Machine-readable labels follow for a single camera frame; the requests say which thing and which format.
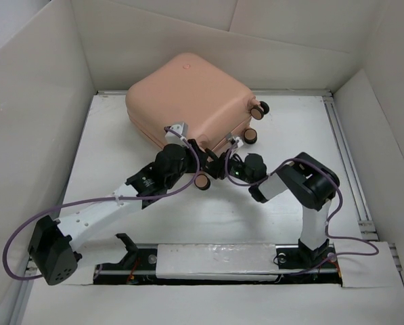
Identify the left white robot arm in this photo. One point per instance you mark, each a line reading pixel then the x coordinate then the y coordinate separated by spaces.
pixel 55 245

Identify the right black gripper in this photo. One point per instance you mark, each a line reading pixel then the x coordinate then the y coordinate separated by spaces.
pixel 231 159

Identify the pink hard-shell suitcase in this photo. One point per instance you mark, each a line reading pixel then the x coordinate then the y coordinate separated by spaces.
pixel 209 105

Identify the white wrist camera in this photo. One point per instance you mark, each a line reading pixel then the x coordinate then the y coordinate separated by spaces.
pixel 176 133
pixel 233 142

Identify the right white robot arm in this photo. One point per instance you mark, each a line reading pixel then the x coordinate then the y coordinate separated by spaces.
pixel 310 182

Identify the aluminium frame rail right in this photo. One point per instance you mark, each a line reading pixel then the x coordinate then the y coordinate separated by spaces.
pixel 366 224

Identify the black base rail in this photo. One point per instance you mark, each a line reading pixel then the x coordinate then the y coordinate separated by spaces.
pixel 142 271

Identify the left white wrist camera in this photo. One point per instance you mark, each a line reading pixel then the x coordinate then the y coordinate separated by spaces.
pixel 176 133

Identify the white foam cover block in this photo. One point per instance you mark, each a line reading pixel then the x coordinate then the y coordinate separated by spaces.
pixel 237 262

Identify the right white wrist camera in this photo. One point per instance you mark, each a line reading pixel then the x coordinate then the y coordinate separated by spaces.
pixel 233 142

